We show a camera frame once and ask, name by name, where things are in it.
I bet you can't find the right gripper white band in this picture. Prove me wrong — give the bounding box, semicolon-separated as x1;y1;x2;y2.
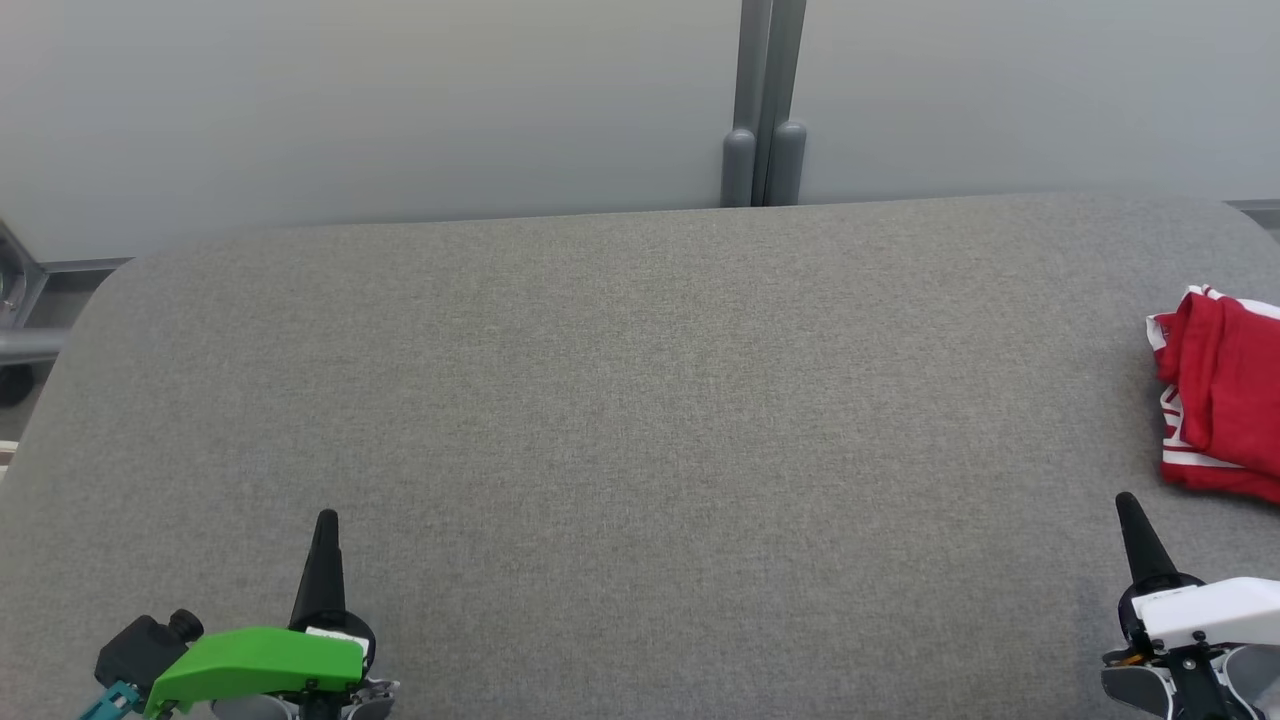
1114;492;1280;651

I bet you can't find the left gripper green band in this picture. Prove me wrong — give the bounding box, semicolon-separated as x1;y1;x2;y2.
143;510;379;719

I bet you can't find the red basketball jersey white trim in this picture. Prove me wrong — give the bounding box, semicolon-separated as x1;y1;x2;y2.
1146;285;1280;504

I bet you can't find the grey fabric sofa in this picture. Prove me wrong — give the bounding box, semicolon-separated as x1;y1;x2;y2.
0;193;1280;720

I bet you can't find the teal cable plug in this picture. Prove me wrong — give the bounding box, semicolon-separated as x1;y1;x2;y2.
78;680;141;720

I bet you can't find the grey metal cart frame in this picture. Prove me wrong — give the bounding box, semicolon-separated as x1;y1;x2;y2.
0;220;71;407

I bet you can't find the grey partition post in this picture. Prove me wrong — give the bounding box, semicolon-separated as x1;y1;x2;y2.
720;0;808;209

